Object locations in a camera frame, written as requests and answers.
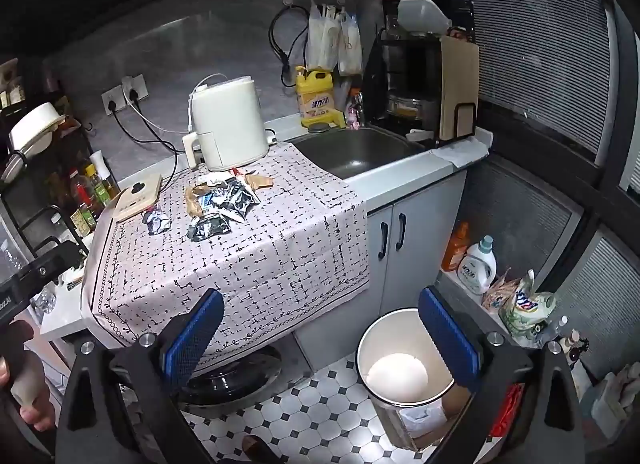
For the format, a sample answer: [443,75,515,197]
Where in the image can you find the person's foot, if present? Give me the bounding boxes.
[242,435,283,464]

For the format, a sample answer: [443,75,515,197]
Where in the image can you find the black dish rack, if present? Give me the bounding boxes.
[362,0,481,147]

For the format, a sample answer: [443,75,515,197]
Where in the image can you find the row of condiment bottles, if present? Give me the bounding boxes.
[47,150,122,239]

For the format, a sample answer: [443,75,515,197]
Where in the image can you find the steel pot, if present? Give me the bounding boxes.
[385,94,441,119]

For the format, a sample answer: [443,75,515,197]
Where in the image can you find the white round bin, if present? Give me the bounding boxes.
[356,308,473,450]

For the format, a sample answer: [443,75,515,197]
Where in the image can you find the grey pot lid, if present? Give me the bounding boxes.
[0,154,26,182]

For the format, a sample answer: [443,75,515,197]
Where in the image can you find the small brown cap bottles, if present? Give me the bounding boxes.
[560,331,588,360]

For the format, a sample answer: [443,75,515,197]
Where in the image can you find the beige cutting board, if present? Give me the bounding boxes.
[439,35,481,141]

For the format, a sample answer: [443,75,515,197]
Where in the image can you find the pink snack packet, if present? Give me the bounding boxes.
[482,271,521,322]

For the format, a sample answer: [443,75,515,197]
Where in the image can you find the red plastic bag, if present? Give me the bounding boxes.
[502,384,526,425]

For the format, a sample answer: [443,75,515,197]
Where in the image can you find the hanging clear plastic bag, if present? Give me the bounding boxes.
[339,11,362,75]
[307,0,341,72]

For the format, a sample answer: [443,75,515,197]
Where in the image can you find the foil ball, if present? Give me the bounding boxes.
[142,209,172,235]

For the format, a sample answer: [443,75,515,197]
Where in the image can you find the green white refill pouch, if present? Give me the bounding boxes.
[499,270,557,339]

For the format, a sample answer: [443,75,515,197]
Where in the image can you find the white cloth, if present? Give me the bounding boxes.
[435,136,488,167]

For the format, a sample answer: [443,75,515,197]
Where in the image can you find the black hanging cable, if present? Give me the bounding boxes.
[269,4,308,87]

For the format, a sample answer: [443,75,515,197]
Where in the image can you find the grey sink cabinet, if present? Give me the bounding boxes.
[295,169,468,365]

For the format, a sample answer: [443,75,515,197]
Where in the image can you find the brown cardboard box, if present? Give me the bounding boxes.
[395,389,471,450]

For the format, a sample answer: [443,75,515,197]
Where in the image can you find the white black patterned tablecloth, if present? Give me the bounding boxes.
[81,140,371,380]

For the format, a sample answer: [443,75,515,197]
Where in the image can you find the steel kitchen sink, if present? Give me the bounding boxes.
[291,127,426,179]

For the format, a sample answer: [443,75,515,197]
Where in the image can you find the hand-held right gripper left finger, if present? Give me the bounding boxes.
[55,288,225,464]

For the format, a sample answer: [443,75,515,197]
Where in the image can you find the person's left hand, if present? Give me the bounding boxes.
[0,356,57,432]

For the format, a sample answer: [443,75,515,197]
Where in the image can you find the washing machine door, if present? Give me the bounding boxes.
[177,344,283,417]

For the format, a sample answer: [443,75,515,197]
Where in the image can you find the white bowl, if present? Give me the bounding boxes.
[9,102,66,152]

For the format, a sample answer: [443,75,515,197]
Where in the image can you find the clear plastic bottle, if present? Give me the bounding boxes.
[537,315,570,347]

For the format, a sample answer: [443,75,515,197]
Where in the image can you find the brown paper piece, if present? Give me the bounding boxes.
[185,184,213,219]

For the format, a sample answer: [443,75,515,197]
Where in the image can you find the grey wall socket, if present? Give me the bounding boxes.
[121,74,150,102]
[101,86,125,116]

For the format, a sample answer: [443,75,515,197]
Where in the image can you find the pile of black white wrappers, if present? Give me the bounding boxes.
[187,178,262,243]

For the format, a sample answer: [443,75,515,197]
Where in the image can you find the white laundry detergent bottle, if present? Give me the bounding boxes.
[457,235,497,295]

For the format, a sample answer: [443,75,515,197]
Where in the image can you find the black spice rack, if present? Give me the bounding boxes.
[0,104,96,265]

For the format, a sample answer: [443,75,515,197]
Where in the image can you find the black power cable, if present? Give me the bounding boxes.
[107,102,180,185]

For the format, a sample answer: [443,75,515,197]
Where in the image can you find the beige kitchen scale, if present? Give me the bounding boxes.
[107,174,163,222]

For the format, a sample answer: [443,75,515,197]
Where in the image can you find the white air fryer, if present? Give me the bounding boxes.
[181,76,271,173]

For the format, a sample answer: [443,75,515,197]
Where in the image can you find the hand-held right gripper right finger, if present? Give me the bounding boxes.
[418,285,586,464]

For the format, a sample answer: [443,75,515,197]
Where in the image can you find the white power cable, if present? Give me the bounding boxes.
[127,72,228,135]

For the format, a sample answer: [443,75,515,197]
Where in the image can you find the white plastic container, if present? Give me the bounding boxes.
[397,0,451,36]

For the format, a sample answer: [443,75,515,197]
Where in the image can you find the orange cleaner bottle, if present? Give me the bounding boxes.
[441,221,471,272]

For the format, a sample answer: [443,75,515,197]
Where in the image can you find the grey window blind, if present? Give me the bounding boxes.
[470,0,621,159]

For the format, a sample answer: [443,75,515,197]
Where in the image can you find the yellow dish soap bottle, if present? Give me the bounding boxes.
[295,66,347,129]

